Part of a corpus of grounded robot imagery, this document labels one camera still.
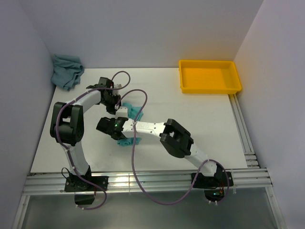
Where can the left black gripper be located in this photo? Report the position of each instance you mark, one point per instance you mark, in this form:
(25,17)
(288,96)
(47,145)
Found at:
(111,110)

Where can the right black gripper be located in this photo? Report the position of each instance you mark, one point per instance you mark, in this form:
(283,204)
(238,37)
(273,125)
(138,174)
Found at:
(114,119)

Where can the teal green t-shirt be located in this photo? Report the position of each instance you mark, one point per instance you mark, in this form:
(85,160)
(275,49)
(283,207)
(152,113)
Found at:
(132,112)

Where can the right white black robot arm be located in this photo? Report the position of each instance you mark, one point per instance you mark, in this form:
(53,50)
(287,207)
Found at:
(177,141)

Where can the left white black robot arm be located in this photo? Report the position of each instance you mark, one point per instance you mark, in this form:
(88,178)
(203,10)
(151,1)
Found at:
(67,128)

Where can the crumpled grey-blue t-shirt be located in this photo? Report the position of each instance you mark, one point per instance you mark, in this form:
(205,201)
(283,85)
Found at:
(67,71)

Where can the yellow plastic tray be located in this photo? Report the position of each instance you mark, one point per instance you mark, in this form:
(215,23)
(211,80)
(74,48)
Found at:
(209,77)

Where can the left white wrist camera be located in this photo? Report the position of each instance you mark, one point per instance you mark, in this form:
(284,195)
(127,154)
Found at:
(117,86)

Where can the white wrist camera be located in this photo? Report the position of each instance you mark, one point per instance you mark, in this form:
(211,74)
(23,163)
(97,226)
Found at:
(122,112)
(117,86)

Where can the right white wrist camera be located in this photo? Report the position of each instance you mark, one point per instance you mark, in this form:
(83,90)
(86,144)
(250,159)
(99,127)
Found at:
(122,112)

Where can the aluminium front rail frame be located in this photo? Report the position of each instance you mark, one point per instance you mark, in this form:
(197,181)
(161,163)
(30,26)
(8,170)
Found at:
(119,182)

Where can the aluminium right side rail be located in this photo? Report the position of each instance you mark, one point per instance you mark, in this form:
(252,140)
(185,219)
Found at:
(243,126)

